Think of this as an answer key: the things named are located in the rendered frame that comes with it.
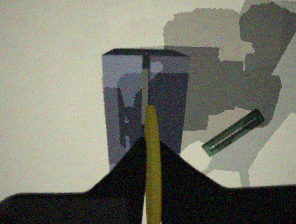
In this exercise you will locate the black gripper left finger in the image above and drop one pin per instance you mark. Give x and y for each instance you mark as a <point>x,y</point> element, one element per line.
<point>118,198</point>

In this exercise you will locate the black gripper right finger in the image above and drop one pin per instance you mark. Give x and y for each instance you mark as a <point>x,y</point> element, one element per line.
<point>190,197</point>

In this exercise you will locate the gold coin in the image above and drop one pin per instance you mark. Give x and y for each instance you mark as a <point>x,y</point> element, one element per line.
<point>153,189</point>

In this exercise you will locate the dark grey box side wall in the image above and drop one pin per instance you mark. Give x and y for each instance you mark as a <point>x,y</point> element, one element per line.
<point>145,62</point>

